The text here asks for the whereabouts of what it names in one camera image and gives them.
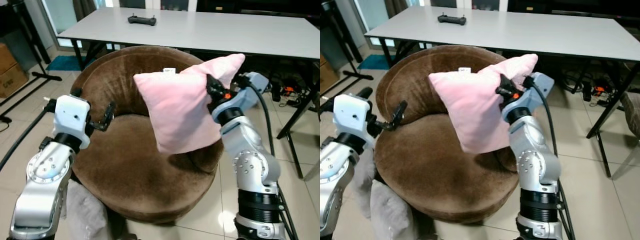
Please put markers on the teal floor mat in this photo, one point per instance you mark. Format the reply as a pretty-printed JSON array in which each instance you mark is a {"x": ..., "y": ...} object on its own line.
[
  {"x": 375, "y": 62},
  {"x": 67, "y": 63}
]

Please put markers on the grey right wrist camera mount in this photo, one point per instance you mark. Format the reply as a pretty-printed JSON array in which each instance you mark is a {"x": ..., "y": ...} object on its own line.
[
  {"x": 530, "y": 97},
  {"x": 245, "y": 97}
]

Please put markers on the black handheld controller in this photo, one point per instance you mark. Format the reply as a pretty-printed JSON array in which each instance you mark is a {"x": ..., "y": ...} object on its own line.
[
  {"x": 142, "y": 20},
  {"x": 452, "y": 19}
]

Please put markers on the brown round velvet sofa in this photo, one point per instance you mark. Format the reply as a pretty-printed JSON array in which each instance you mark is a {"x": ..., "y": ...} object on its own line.
[
  {"x": 140, "y": 180},
  {"x": 440, "y": 180}
]

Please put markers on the grey fuzzy cushion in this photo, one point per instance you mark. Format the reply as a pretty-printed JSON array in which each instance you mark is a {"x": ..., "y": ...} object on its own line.
[
  {"x": 87, "y": 215},
  {"x": 387, "y": 215}
]

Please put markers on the pink pillow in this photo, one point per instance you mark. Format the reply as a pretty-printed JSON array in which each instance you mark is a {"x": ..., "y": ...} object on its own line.
[
  {"x": 470, "y": 107},
  {"x": 180, "y": 107}
]

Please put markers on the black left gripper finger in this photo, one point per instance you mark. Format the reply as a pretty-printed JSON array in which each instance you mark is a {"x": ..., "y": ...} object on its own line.
[
  {"x": 109, "y": 116},
  {"x": 365, "y": 93},
  {"x": 398, "y": 116},
  {"x": 76, "y": 93}
]

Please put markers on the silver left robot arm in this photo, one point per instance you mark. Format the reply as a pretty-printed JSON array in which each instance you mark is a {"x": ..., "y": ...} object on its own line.
[
  {"x": 337, "y": 180},
  {"x": 42, "y": 185}
]

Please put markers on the small cardboard box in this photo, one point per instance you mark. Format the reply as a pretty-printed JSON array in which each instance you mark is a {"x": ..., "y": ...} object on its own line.
[
  {"x": 327, "y": 75},
  {"x": 11, "y": 77}
]

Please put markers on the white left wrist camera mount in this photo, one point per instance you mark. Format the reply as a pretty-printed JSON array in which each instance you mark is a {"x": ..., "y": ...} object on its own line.
[
  {"x": 71, "y": 120},
  {"x": 351, "y": 117}
]

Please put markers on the power strip orange light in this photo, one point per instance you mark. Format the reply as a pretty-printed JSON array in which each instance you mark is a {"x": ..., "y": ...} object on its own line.
[
  {"x": 599, "y": 91},
  {"x": 289, "y": 91}
]

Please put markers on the grey fabric chair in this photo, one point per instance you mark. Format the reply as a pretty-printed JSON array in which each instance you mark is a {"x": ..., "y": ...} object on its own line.
[{"x": 632, "y": 107}]

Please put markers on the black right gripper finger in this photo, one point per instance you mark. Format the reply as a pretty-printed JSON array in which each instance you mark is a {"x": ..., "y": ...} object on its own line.
[
  {"x": 215, "y": 86},
  {"x": 242, "y": 80},
  {"x": 504, "y": 90},
  {"x": 528, "y": 81}
]

